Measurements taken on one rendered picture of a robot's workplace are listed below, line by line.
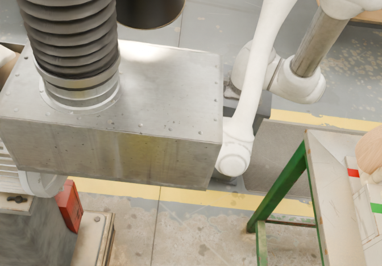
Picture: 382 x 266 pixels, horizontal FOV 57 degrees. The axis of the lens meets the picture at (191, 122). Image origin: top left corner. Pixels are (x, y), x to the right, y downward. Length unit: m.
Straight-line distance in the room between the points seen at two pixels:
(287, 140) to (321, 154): 1.21
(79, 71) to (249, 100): 0.62
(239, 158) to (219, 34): 2.25
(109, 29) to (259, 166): 1.96
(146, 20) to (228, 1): 2.98
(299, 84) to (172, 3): 0.98
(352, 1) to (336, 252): 0.70
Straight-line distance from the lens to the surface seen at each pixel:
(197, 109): 0.49
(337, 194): 1.24
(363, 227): 1.20
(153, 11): 0.55
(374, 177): 1.24
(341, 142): 1.37
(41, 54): 0.44
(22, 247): 1.25
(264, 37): 1.06
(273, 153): 2.40
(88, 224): 1.73
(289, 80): 1.47
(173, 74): 0.53
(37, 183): 0.73
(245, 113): 0.97
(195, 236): 2.03
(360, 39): 3.65
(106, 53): 0.43
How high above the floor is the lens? 1.90
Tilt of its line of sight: 52 degrees down
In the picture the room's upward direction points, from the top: 12 degrees clockwise
